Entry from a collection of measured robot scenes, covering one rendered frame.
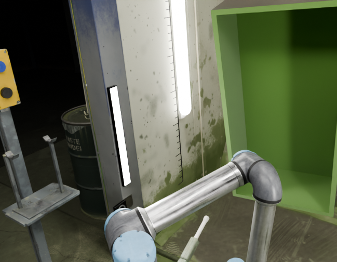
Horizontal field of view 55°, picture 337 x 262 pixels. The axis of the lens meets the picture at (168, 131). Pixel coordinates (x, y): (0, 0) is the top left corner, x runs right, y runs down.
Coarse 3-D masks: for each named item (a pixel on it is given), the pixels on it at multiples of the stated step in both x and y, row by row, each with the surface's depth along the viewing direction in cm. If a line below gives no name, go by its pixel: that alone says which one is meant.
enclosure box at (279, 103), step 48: (240, 0) 161; (288, 0) 143; (336, 0) 129; (240, 48) 196; (288, 48) 182; (336, 48) 171; (240, 96) 208; (288, 96) 198; (336, 96) 184; (240, 144) 219; (288, 144) 216; (336, 144) 162; (240, 192) 218; (288, 192) 210; (336, 192) 193
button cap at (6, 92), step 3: (6, 87) 149; (3, 90) 148; (6, 90) 149; (9, 90) 150; (3, 93) 148; (6, 93) 149; (9, 93) 150; (12, 93) 151; (3, 96) 148; (6, 96) 149; (9, 96) 150
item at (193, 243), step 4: (204, 220) 201; (204, 224) 199; (200, 228) 196; (196, 232) 194; (200, 232) 195; (196, 236) 192; (192, 240) 189; (196, 240) 188; (188, 244) 187; (192, 244) 186; (196, 244) 188; (188, 248) 184; (192, 248) 184; (184, 252) 183; (188, 252) 182; (192, 252) 184; (184, 256) 181; (188, 256) 181; (180, 260) 179; (184, 260) 178; (188, 260) 181
